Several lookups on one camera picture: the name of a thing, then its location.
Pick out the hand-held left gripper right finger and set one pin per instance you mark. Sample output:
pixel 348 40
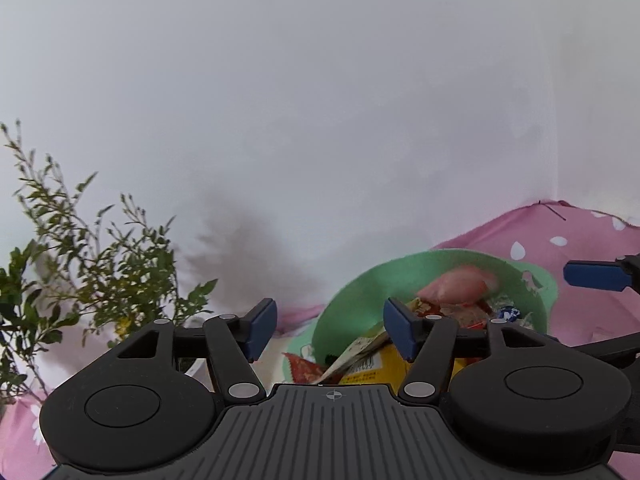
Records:
pixel 400 327

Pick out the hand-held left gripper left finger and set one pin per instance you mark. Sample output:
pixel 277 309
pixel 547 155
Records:
pixel 262 327

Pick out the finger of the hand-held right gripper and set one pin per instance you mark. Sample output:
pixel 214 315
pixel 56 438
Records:
pixel 595 275
pixel 610 347

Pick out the large yellow snack bag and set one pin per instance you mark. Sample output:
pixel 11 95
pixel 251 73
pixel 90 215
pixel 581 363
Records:
pixel 375 367

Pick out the green plastic bowl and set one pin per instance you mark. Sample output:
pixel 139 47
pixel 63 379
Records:
pixel 350 305

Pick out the pink printed tablecloth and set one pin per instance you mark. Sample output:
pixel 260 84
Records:
pixel 590 240

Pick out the red gold ornate packet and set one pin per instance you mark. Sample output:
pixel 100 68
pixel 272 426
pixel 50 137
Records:
pixel 302 367

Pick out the blue white candy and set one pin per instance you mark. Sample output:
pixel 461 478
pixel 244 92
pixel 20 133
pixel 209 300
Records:
pixel 510 312

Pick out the plant in white pot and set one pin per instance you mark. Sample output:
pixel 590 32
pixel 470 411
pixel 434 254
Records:
pixel 125 270

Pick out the plant in glass vase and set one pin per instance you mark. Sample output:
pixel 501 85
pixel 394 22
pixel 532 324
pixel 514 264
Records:
pixel 20 270

